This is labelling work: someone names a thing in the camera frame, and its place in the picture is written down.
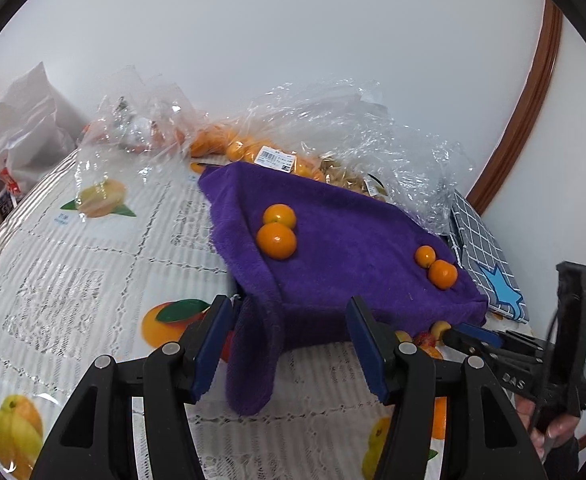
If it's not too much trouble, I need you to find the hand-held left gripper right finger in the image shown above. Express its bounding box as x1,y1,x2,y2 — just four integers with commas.
345,295,548,480

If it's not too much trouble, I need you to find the pile of bagged oranges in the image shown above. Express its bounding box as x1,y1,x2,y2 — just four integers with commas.
188,125,324,181

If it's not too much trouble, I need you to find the small clear plastic bag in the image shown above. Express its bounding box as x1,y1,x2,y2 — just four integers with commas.
76,65,209,211

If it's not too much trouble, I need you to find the pile of tan fruits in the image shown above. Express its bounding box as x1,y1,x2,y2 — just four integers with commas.
320,157,389,201

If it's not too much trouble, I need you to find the large crumpled clear plastic bag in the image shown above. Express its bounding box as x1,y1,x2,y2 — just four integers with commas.
188,77,476,236

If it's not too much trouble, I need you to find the white price label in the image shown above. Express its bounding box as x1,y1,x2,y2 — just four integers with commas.
254,146,299,173

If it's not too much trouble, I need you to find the white plastic bag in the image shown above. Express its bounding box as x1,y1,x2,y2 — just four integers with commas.
0,61,91,173

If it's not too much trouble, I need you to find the purple towel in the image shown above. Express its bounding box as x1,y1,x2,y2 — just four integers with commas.
198,162,488,417

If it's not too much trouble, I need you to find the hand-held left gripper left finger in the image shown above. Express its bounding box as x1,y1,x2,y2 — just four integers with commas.
28,294,236,480

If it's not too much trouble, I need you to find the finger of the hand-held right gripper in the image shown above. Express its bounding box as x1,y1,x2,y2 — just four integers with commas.
443,331,514,376
455,324,556,356

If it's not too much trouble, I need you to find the fruit-print tablecloth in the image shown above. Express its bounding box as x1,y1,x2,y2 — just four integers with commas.
0,145,548,480

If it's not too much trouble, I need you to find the grey checkered bag blue star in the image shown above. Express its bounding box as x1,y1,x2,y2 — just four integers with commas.
445,190,531,325

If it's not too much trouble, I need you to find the brown wooden door frame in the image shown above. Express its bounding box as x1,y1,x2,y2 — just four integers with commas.
465,0,564,216

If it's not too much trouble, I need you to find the large orange mandarin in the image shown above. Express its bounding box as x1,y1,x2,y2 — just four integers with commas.
256,222,298,261

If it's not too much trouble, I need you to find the person's right hand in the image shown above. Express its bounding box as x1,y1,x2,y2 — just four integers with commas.
515,395,581,463

